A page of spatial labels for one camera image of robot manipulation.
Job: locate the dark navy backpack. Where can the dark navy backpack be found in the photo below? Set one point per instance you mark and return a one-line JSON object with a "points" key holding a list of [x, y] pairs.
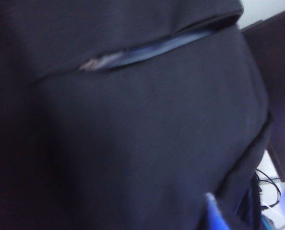
{"points": [[133, 131]]}

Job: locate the black computer monitor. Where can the black computer monitor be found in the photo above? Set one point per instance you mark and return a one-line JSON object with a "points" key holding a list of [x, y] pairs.
{"points": [[276, 83]]}

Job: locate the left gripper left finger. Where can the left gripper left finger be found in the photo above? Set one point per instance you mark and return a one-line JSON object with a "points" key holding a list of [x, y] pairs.
{"points": [[217, 213]]}

